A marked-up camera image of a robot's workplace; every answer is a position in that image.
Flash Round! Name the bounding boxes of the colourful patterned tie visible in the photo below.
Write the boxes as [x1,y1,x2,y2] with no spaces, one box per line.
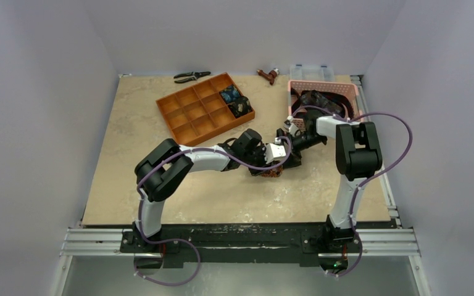
[259,162,283,178]

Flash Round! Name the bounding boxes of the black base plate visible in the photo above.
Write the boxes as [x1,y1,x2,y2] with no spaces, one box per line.
[120,222,361,271]

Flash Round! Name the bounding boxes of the orange compartment tray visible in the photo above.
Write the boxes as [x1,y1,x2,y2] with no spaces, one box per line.
[156,73,256,146]

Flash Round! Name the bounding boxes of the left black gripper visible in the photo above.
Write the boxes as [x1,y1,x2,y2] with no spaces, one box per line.
[241,144,273,176]

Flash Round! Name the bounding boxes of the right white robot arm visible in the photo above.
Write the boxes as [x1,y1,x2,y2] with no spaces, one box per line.
[276,110,383,251]

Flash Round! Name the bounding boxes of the black rolled tie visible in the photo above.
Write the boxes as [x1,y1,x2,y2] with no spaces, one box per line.
[228,96,252,118]

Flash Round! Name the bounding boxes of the clear plastic organizer box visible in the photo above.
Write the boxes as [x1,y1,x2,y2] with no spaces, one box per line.
[289,64,335,82]

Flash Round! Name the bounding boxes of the pink plastic basket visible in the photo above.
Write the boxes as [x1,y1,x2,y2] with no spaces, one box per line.
[288,80,363,118]

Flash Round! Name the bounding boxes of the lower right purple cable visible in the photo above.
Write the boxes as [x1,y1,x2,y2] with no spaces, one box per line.
[325,232,368,279]

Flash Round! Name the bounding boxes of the aluminium frame rail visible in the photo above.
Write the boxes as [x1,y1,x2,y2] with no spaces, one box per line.
[49,75,432,296]

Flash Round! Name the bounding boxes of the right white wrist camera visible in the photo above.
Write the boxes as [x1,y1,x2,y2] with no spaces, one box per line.
[284,115,301,137]

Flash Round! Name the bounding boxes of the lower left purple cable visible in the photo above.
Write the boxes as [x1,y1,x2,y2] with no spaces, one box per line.
[132,234,202,286]

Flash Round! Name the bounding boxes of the dark ties in basket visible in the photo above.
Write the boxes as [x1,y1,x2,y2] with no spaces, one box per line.
[290,89,354,118]

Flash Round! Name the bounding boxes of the black pliers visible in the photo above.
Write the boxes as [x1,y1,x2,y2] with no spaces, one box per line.
[173,71,211,84]

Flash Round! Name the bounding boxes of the blue rolled tie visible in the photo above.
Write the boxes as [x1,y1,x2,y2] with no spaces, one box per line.
[219,84,242,104]

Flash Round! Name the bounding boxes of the brown handled tool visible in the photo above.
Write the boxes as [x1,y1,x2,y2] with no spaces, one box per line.
[257,68,280,86]

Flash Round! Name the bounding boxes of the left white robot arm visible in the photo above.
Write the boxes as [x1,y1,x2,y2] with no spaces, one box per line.
[135,129,289,252]

